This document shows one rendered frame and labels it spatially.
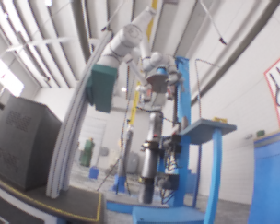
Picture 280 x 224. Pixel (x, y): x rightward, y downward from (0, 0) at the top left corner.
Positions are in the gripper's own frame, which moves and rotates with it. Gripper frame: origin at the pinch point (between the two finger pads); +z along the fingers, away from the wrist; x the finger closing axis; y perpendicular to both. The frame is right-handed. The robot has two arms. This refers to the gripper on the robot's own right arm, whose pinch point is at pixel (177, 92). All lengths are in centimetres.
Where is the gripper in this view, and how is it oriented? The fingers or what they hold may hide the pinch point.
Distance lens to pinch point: 107.9
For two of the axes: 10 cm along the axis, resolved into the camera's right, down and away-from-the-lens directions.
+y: -9.1, 1.0, -4.1
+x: 3.8, -2.1, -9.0
